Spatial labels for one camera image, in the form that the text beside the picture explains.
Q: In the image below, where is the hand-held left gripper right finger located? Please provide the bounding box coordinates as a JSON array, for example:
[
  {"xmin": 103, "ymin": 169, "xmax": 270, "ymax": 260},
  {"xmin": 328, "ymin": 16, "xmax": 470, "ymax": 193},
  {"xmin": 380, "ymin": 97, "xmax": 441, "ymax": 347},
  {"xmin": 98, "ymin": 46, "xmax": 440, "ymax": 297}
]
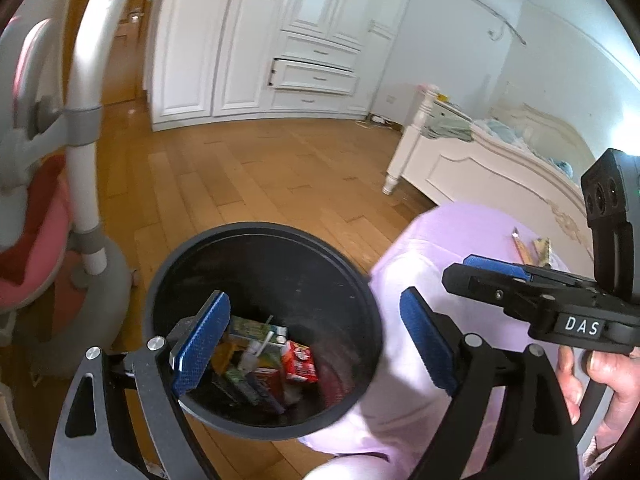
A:
[{"xmin": 399, "ymin": 286, "xmax": 581, "ymax": 480}]

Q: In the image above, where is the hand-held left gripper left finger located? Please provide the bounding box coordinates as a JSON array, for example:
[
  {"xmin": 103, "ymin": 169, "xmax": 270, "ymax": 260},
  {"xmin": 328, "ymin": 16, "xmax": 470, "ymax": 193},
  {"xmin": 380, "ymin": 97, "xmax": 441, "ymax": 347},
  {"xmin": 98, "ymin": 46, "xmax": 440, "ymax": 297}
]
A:
[{"xmin": 49, "ymin": 290, "xmax": 232, "ymax": 480}]

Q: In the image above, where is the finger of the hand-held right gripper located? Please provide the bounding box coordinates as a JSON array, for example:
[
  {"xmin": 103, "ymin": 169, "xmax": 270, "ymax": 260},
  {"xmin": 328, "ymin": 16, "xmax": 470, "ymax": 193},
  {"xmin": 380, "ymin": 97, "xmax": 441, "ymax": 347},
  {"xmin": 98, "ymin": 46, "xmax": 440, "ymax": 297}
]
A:
[
  {"xmin": 462, "ymin": 255, "xmax": 601, "ymax": 288},
  {"xmin": 441, "ymin": 262, "xmax": 558, "ymax": 322}
]

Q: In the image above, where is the green milk carton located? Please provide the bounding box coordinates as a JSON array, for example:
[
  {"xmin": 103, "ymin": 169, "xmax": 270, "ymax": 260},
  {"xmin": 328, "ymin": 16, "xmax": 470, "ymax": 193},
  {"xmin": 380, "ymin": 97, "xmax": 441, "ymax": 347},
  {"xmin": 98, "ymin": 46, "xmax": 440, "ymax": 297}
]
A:
[{"xmin": 227, "ymin": 316, "xmax": 288, "ymax": 361}]

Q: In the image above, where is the red cartoon milk carton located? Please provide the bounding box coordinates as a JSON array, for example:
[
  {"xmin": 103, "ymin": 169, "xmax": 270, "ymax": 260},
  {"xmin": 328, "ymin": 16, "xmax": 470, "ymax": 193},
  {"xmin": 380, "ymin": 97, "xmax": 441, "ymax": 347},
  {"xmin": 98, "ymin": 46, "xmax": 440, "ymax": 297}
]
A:
[
  {"xmin": 280, "ymin": 341, "xmax": 319, "ymax": 385},
  {"xmin": 247, "ymin": 366, "xmax": 287, "ymax": 415}
]

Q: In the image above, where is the black trash can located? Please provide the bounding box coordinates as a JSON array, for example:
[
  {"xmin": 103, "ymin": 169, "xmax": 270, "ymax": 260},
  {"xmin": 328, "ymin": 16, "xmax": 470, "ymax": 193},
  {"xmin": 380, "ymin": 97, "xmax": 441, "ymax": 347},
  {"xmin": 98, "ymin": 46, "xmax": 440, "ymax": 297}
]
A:
[{"xmin": 142, "ymin": 222, "xmax": 383, "ymax": 442}]

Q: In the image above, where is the person's right hand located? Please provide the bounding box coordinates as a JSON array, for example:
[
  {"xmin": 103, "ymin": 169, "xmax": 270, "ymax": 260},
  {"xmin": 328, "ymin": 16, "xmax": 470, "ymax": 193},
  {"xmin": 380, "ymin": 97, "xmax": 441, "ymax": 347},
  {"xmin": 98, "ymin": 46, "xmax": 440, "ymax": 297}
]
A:
[{"xmin": 555, "ymin": 342, "xmax": 640, "ymax": 461}]

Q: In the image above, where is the yellow stick wrapper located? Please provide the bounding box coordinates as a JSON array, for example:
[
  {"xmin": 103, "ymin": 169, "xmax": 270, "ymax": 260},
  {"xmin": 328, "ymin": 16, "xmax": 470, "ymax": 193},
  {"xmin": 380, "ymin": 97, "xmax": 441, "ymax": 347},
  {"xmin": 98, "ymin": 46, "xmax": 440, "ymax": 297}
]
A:
[{"xmin": 511, "ymin": 227, "xmax": 531, "ymax": 264}]

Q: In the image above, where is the beige green snack wrapper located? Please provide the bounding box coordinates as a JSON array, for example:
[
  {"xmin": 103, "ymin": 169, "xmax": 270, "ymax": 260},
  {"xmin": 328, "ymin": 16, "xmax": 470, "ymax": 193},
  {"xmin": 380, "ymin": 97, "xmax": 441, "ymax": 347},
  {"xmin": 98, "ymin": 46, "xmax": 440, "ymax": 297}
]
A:
[{"xmin": 532, "ymin": 237, "xmax": 553, "ymax": 268}]

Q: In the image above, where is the cream carved bed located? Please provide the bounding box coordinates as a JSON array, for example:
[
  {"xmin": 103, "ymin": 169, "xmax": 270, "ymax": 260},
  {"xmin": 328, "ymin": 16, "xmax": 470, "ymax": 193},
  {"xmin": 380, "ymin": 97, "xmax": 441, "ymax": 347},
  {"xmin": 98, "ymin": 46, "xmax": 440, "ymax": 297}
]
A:
[{"xmin": 382, "ymin": 82, "xmax": 596, "ymax": 261}]

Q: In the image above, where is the green cloth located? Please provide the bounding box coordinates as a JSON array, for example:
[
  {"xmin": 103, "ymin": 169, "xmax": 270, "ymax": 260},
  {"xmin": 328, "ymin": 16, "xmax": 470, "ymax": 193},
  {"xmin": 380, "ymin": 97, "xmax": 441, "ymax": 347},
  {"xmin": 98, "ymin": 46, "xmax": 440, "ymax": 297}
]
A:
[{"xmin": 425, "ymin": 115, "xmax": 473, "ymax": 142}]

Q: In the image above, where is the white nightstand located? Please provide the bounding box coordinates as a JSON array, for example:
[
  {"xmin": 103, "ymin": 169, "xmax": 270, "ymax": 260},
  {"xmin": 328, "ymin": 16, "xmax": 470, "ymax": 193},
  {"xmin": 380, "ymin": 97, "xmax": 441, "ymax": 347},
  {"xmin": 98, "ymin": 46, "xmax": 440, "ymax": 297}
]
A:
[{"xmin": 432, "ymin": 92, "xmax": 473, "ymax": 121}]

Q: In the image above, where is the white power strip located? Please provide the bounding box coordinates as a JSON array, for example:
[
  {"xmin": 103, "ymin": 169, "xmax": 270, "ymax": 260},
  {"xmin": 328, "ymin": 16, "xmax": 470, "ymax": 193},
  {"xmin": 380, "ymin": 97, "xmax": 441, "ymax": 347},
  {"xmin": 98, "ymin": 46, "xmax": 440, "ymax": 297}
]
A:
[{"xmin": 357, "ymin": 115, "xmax": 401, "ymax": 131}]

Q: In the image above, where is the grey pink study chair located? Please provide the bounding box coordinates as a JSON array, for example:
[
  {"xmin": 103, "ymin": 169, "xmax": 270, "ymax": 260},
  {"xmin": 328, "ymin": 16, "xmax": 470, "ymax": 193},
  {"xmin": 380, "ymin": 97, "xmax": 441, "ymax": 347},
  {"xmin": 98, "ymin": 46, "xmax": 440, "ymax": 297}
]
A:
[{"xmin": 0, "ymin": 0, "xmax": 136, "ymax": 376}]

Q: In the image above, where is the wooden door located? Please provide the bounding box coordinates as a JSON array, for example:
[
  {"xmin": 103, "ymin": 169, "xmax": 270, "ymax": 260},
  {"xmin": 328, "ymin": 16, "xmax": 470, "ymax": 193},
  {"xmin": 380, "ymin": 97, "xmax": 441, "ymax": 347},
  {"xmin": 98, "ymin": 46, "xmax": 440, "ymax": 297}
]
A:
[{"xmin": 102, "ymin": 0, "xmax": 151, "ymax": 106}]

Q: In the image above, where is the white wardrobe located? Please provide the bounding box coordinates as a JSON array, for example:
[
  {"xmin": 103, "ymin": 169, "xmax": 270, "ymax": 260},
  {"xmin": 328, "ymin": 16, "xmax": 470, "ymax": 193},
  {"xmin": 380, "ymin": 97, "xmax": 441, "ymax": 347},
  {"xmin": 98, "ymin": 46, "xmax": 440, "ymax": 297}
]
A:
[{"xmin": 145, "ymin": 0, "xmax": 421, "ymax": 131}]

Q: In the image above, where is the air conditioner hose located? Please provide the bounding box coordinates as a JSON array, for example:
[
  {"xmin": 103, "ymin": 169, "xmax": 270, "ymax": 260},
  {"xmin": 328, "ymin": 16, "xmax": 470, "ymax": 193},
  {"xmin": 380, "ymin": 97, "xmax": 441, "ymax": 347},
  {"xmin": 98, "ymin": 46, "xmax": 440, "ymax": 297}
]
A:
[{"xmin": 487, "ymin": 7, "xmax": 528, "ymax": 46}]

